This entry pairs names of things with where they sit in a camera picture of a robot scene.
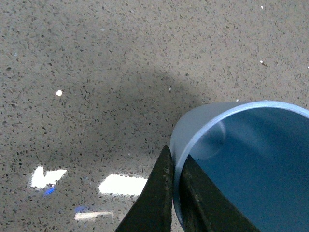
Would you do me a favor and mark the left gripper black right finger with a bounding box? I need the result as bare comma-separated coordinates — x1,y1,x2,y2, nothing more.
180,156,259,232

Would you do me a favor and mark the light blue cup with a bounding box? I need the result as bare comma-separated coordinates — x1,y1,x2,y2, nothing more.
169,101,309,232

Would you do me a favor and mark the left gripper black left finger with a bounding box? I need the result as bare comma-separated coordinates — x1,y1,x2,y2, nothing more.
116,146,174,232

